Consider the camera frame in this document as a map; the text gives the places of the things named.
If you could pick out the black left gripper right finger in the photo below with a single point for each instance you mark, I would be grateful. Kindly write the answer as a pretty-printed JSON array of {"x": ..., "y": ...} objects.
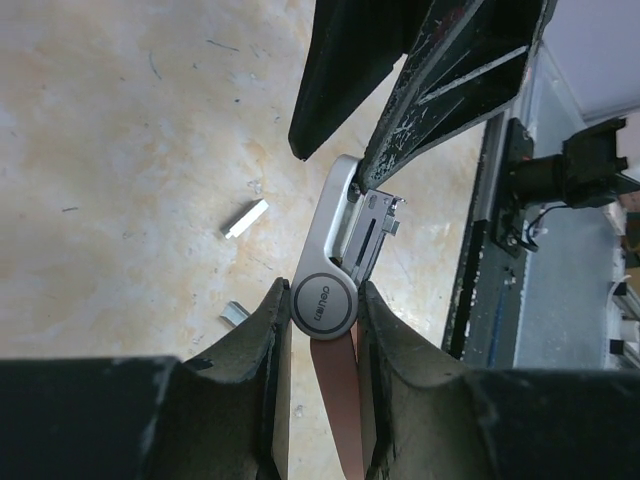
[{"x": 426, "y": 415}]

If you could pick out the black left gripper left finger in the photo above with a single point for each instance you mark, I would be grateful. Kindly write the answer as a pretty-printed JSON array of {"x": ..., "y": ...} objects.
[{"x": 223, "y": 414}]

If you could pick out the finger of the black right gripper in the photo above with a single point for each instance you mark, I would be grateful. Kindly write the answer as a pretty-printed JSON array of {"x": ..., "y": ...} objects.
[
  {"x": 354, "y": 45},
  {"x": 467, "y": 64}
]

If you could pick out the grey staple strip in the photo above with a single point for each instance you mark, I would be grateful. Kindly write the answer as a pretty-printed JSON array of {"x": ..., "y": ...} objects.
[
  {"x": 245, "y": 219},
  {"x": 234, "y": 314}
]

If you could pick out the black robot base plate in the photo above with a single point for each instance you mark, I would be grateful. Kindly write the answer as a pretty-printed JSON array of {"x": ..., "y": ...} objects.
[{"x": 482, "y": 324}]

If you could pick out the aluminium rail frame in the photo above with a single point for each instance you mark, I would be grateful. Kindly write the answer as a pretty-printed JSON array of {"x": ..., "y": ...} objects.
[{"x": 567, "y": 316}]

